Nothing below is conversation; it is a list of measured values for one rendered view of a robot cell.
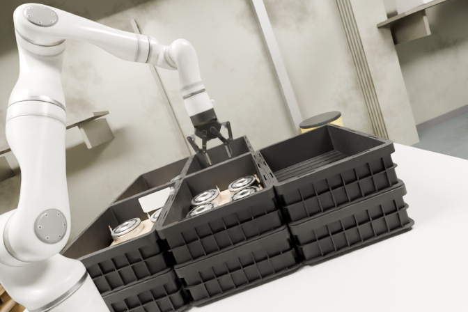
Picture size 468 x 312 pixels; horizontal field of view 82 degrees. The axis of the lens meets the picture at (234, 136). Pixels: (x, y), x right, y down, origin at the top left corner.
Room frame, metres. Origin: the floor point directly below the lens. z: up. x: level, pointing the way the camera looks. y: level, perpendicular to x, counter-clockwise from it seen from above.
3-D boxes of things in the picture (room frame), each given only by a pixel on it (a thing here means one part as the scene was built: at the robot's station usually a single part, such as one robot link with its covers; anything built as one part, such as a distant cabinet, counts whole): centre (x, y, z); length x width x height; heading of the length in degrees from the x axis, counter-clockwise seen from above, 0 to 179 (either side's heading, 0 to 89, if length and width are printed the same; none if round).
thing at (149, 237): (0.81, 0.40, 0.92); 0.40 x 0.30 x 0.02; 179
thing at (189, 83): (0.79, 0.06, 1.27); 0.09 x 0.07 x 0.15; 33
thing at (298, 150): (0.79, -0.20, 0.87); 0.40 x 0.30 x 0.11; 179
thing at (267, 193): (0.80, 0.10, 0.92); 0.40 x 0.30 x 0.02; 179
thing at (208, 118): (0.80, 0.06, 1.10); 0.08 x 0.08 x 0.09
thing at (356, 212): (0.79, -0.20, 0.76); 0.40 x 0.30 x 0.12; 179
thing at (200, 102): (0.82, 0.06, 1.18); 0.11 x 0.09 x 0.06; 179
